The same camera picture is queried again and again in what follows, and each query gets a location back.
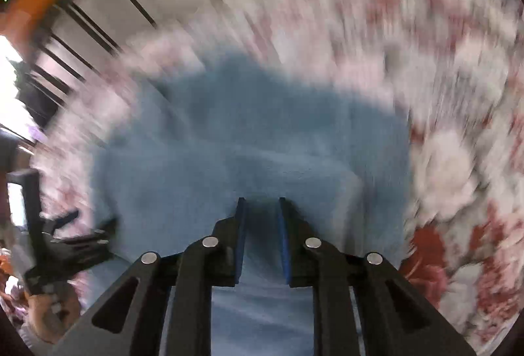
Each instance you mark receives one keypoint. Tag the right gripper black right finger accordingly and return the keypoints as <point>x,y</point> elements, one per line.
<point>361,305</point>

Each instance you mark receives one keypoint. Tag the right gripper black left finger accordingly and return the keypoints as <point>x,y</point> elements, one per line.
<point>162,305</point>

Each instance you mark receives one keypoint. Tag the blue fleece zip jacket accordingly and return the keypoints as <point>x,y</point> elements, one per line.
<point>200,140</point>

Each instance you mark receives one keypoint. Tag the person's left hand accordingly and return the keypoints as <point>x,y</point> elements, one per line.
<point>48,320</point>

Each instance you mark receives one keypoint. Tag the orange cloth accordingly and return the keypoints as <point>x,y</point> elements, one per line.
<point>19,21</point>

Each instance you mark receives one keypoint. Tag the floral bed sheet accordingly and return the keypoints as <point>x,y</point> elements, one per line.
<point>454,68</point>

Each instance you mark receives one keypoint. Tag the black metal bed frame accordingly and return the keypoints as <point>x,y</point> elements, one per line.
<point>73,52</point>

